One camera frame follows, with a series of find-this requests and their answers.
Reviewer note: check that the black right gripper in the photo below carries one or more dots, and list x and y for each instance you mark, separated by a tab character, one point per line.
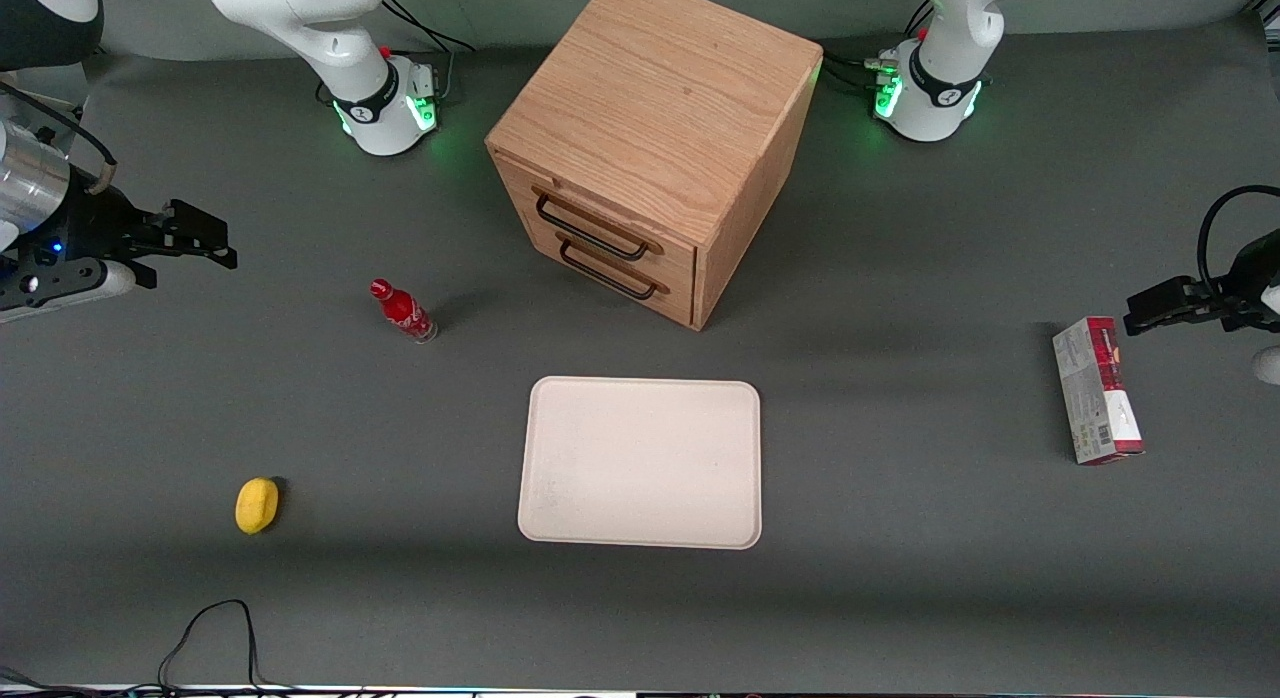
88	226

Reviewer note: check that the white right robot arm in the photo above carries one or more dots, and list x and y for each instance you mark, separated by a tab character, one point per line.
300	18

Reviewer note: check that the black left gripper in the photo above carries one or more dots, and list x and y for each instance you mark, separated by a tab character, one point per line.
1247	281

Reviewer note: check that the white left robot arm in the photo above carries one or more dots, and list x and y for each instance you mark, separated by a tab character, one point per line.
945	88

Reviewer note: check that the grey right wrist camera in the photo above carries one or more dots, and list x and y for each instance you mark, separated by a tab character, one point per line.
112	279

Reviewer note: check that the wooden cutting board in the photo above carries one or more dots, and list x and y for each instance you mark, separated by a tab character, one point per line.
515	183

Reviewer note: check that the wooden drawer cabinet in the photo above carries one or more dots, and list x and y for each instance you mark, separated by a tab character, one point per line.
660	88

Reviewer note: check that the yellow lemon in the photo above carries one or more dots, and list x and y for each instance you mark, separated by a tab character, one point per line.
256	505

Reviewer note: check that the wooden drawer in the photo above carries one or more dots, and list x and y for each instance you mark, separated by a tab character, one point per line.
682	300

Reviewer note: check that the red plaid cardboard box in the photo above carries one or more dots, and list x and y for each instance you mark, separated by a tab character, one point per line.
1095	393

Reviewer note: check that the red soda bottle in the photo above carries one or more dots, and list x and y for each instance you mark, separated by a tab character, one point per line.
404	312

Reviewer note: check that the cream plastic tray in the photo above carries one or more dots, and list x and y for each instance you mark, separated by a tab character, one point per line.
640	463

